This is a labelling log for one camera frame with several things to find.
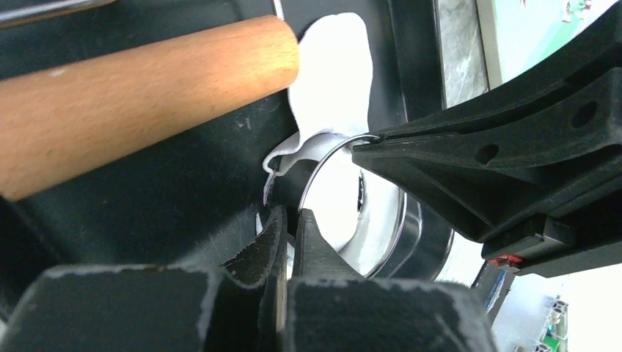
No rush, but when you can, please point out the wooden double-ended dough roller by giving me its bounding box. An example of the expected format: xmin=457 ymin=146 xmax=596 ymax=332
xmin=1 ymin=1 xmax=299 ymax=201

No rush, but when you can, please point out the white dough ball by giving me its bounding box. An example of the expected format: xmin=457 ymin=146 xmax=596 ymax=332
xmin=262 ymin=12 xmax=373 ymax=195

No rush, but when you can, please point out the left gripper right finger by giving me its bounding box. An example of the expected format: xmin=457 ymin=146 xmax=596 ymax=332
xmin=286 ymin=210 xmax=497 ymax=351

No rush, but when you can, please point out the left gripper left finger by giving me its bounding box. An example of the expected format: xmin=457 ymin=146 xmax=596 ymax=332
xmin=1 ymin=206 xmax=288 ymax=351

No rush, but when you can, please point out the black baking tray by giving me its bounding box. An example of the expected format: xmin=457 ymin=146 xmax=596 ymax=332
xmin=1 ymin=1 xmax=444 ymax=312

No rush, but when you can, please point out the metal ring cutter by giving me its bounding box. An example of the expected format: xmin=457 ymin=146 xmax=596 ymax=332
xmin=288 ymin=158 xmax=454 ymax=280

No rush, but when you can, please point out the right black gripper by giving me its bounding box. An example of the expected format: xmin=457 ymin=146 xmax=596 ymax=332
xmin=353 ymin=2 xmax=621 ymax=278

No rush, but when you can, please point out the green floral tray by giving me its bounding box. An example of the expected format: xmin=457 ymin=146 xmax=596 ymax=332
xmin=476 ymin=0 xmax=615 ymax=89

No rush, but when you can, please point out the cut round dough wrapper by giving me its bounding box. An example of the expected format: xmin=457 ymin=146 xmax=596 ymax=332
xmin=301 ymin=133 xmax=405 ymax=276

